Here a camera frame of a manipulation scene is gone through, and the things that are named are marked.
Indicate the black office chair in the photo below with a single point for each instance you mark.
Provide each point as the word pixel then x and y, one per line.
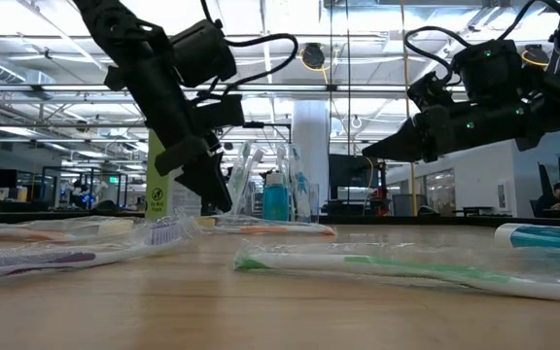
pixel 543 175

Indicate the white building pillar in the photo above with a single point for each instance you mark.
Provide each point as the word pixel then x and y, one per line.
pixel 311 126

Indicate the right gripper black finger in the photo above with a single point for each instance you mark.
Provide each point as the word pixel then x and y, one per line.
pixel 399 146

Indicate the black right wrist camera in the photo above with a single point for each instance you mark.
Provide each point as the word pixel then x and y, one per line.
pixel 430 92

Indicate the purple toothbrush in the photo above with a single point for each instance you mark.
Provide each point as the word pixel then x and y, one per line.
pixel 56 257

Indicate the white toothbrush in clear wrapper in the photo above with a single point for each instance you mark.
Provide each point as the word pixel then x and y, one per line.
pixel 255 163

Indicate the teal packaged toothbrush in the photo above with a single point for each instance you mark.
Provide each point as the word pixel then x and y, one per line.
pixel 552 238

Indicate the person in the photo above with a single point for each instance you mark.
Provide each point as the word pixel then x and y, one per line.
pixel 549 201

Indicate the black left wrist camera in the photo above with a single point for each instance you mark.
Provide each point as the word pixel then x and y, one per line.
pixel 219 112

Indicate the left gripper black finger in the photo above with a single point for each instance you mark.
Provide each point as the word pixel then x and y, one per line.
pixel 209 185

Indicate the green exit sign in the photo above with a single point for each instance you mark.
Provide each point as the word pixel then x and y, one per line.
pixel 114 179

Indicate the white green toothbrush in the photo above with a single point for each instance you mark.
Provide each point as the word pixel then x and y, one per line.
pixel 238 172

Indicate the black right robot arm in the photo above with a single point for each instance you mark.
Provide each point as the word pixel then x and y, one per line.
pixel 489 73

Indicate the green white wipes canister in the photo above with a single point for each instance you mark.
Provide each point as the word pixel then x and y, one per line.
pixel 156 194

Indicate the clear acrylic organizer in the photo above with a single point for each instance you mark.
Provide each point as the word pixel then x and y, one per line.
pixel 315 204

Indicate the orange toothbrush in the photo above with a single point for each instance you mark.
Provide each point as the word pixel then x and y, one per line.
pixel 270 229
pixel 27 235

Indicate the clear toothbrush holder cup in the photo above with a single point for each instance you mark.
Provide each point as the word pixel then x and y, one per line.
pixel 260 125

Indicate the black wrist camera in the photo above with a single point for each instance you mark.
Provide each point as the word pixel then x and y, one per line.
pixel 430 92
pixel 219 112

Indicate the black machine cabinet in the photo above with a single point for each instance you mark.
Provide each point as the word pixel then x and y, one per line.
pixel 353 180

